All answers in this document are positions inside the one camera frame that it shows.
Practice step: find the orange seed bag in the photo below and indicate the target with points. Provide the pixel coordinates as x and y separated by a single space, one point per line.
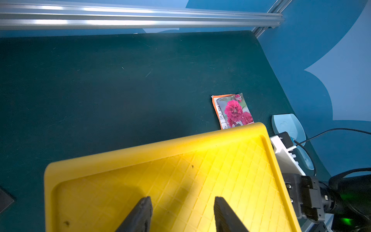
222 122

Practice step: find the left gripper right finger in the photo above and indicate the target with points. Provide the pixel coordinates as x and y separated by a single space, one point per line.
225 218

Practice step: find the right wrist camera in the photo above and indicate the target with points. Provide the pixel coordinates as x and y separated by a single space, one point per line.
283 147

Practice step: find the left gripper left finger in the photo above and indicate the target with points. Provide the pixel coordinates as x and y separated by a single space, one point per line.
139 218

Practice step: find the pink flower seed bag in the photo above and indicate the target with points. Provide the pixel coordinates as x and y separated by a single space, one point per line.
235 110

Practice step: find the dark metal tree base plate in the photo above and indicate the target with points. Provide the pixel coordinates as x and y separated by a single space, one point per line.
6 200

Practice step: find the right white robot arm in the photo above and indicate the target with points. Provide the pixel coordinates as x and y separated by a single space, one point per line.
347 196

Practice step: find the yellow three-drawer cabinet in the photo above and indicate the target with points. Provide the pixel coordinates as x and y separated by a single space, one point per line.
181 176

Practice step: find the right aluminium frame post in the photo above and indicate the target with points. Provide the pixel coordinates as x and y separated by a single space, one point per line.
277 8

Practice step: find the rear horizontal aluminium bar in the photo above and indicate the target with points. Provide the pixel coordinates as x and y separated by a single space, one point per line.
54 15

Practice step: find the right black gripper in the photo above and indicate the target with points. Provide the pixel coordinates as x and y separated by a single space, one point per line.
311 198

